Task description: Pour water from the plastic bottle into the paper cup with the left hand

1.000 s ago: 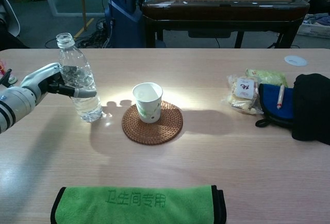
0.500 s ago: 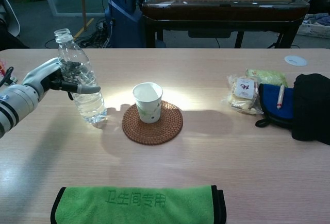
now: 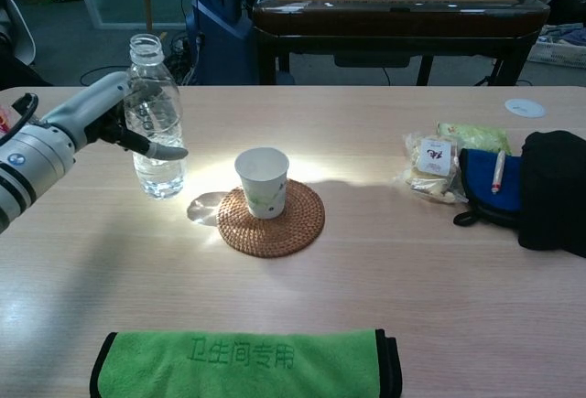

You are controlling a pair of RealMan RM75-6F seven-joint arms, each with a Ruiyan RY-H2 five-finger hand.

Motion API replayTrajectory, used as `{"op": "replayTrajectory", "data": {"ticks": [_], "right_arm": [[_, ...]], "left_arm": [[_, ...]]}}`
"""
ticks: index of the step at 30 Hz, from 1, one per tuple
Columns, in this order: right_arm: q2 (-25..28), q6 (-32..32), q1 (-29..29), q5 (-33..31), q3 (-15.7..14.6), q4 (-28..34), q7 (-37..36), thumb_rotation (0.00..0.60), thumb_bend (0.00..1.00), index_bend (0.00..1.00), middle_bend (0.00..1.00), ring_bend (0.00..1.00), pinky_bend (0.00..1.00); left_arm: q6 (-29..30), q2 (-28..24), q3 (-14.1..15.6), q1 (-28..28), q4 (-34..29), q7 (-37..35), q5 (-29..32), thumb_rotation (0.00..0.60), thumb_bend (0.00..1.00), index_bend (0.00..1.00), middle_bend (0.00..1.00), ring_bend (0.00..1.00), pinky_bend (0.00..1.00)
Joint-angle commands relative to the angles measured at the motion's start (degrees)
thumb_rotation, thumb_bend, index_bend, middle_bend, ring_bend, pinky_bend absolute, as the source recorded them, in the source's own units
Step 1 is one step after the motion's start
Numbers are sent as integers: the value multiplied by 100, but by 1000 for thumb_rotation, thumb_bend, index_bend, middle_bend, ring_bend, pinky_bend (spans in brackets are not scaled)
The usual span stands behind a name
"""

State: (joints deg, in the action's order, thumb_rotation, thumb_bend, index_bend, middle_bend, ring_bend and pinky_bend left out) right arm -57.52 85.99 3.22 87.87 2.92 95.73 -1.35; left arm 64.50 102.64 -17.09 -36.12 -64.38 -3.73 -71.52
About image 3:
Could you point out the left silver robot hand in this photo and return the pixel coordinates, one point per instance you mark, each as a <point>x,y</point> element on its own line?
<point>87,110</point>

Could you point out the transparent plastic water bottle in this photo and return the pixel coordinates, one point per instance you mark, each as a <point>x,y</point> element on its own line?
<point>158,178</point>

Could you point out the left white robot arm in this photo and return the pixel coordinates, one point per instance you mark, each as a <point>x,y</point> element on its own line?
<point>27,164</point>

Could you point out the white paper cup green print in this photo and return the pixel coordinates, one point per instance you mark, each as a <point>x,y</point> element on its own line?
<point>263,187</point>

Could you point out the red feather shuttlecock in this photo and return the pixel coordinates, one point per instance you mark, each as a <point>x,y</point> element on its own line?
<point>3,119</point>

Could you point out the white chair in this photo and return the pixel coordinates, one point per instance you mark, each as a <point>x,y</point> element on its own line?
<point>23,36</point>

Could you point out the round woven rattan coaster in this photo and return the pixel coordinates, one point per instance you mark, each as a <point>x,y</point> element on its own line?
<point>274,238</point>

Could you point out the green microfiber cloth black trim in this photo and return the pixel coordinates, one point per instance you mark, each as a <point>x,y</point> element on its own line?
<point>229,370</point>

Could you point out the brown mahjong table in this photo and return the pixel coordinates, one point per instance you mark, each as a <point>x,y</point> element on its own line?
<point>393,18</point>

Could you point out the clear snack bag white label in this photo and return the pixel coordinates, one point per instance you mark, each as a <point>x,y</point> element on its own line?
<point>430,160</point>

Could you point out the green snack packet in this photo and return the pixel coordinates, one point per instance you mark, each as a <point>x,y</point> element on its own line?
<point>480,135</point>

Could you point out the blue cloth black trim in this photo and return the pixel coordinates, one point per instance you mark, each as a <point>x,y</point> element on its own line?
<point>476,178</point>

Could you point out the white pen red tip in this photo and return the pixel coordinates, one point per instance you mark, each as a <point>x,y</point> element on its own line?
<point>499,169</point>

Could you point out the black tripod stand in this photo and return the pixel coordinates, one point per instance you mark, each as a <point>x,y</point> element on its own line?
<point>503,71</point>

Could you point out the white round grommet cover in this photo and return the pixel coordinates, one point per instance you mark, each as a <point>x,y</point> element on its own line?
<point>525,107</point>

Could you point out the white plastic crate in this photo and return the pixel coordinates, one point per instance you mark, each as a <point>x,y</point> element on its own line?
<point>554,52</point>

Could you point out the black cap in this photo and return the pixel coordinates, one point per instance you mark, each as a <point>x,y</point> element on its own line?
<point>554,187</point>

